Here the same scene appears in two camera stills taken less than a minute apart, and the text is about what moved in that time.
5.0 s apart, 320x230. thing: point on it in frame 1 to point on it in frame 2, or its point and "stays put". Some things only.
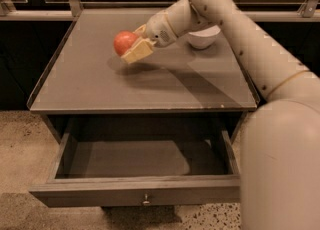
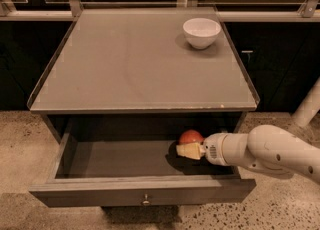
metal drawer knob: [146, 202] stays put
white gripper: [159, 31] to [213, 148]
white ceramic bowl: [203, 38] stays put
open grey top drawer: [149, 159] stays put
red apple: [123, 40] to [191, 136]
